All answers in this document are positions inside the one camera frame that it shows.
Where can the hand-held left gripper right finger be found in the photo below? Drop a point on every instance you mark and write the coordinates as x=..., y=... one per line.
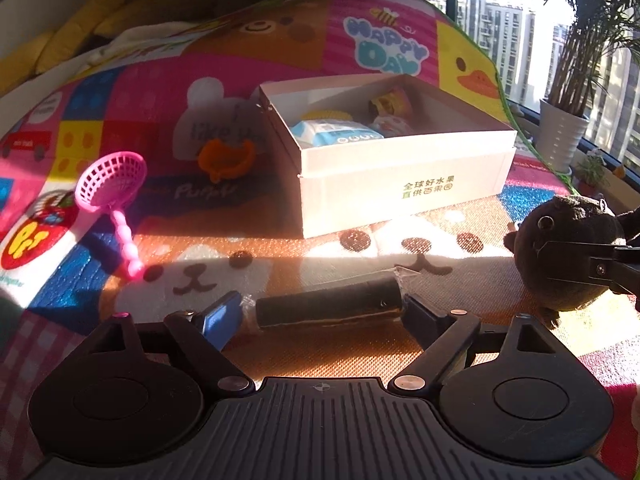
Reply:
x=425, y=317

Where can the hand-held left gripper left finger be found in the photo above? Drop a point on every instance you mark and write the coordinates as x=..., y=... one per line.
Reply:
x=222, y=316

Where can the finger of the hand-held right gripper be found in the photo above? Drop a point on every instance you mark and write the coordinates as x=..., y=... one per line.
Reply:
x=630, y=230
x=615, y=267

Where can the black plush toy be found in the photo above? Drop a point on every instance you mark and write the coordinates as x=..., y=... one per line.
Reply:
x=560, y=225

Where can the black cylinder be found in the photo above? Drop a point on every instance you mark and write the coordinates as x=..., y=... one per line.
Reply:
x=325, y=306

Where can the white cardboard box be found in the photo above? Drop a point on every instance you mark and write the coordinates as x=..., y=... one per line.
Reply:
x=400, y=195

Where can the pink white toy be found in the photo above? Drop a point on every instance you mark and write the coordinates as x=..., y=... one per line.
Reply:
x=392, y=124

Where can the small potted plant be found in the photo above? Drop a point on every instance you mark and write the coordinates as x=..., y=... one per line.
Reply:
x=592, y=172

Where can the white ribbed plant pot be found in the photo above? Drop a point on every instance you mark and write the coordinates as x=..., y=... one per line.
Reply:
x=562, y=135

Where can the orange toy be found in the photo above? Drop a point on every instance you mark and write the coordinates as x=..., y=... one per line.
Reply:
x=225, y=157

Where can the pink toy net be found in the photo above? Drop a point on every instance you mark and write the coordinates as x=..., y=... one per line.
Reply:
x=112, y=180

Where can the blue white pouch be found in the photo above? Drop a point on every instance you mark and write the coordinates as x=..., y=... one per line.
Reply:
x=335, y=134

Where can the tall potted palm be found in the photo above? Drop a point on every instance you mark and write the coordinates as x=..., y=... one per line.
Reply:
x=590, y=25

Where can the apartment building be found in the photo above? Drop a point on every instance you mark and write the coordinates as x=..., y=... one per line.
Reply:
x=500, y=45

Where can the colourful printed blanket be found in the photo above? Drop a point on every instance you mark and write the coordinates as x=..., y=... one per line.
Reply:
x=150, y=85

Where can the white cloth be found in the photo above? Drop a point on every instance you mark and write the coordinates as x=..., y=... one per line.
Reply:
x=135, y=41

